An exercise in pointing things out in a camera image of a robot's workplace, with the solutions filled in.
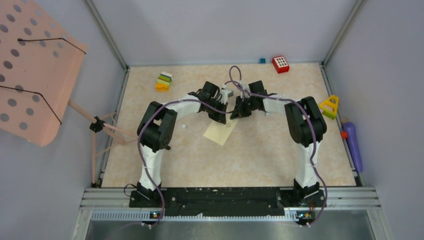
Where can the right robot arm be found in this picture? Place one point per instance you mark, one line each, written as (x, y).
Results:
(306, 127)

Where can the pink perforated music stand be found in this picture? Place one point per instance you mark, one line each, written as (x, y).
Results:
(40, 63)

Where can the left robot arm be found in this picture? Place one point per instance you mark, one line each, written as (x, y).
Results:
(157, 126)

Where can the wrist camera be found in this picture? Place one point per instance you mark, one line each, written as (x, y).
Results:
(245, 93)
(226, 94)

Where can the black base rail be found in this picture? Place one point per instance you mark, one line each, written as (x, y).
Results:
(219, 204)

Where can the yellow envelope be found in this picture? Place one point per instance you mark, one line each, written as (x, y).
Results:
(218, 132)

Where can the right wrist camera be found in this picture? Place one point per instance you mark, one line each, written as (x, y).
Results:
(245, 93)

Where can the red toy block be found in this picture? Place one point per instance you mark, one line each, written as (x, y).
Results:
(280, 64)

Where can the yellow green toy block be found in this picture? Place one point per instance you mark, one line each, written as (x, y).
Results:
(329, 107)

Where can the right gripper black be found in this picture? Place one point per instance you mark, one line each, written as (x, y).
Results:
(238, 112)

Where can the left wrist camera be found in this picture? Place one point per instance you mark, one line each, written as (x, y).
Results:
(226, 94)

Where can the stacked colourful toy blocks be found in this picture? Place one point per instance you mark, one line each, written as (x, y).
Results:
(163, 82)

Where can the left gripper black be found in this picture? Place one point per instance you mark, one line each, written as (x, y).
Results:
(219, 117)

